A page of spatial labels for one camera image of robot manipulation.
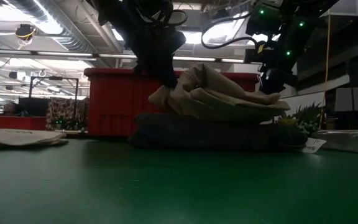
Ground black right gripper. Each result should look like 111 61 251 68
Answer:
244 30 301 96

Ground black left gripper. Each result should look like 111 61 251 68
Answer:
134 29 188 90

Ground beige garment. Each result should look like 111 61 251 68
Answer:
147 63 291 124

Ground dark blue denim jeans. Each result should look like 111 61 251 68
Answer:
128 113 309 153

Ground cream canvas tote bag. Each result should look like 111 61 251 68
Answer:
0 128 70 151

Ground red plastic laundry basket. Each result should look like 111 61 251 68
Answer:
84 67 260 138

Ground potted artificial succulent plant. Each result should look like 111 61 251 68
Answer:
277 101 326 135

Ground white jeans price tag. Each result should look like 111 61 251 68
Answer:
301 138 328 154

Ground white paper sheets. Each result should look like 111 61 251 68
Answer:
334 86 358 112

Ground white crinkled packet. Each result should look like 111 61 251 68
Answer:
311 129 358 155

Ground green table mat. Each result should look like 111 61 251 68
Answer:
0 138 358 224

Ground black monitor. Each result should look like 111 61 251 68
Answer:
18 96 50 118

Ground red storage bin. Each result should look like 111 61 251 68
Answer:
0 114 48 130

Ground person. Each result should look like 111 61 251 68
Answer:
2 101 23 118

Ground hanging yellow cable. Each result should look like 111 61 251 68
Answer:
318 12 334 128

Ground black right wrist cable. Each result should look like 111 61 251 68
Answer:
200 11 260 50

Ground silver ceiling air duct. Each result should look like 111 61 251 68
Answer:
0 0 96 54

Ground black metal stand frame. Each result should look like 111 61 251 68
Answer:
29 75 80 119

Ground ceiling cable reel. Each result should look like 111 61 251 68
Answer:
14 23 37 41

